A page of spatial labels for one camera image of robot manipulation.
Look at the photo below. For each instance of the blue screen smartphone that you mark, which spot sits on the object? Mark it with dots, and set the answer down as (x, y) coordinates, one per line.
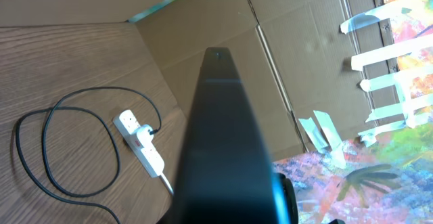
(224, 173)

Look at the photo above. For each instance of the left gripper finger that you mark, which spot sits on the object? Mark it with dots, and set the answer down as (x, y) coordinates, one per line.
(290, 198)

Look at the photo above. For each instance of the white charger plug adapter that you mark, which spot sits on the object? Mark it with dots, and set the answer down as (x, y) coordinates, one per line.
(142, 137)

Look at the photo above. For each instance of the brown cardboard backboard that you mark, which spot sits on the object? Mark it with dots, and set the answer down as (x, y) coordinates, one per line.
(290, 54)

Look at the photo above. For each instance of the white power strip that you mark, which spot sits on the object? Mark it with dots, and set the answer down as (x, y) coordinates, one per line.
(126, 123)

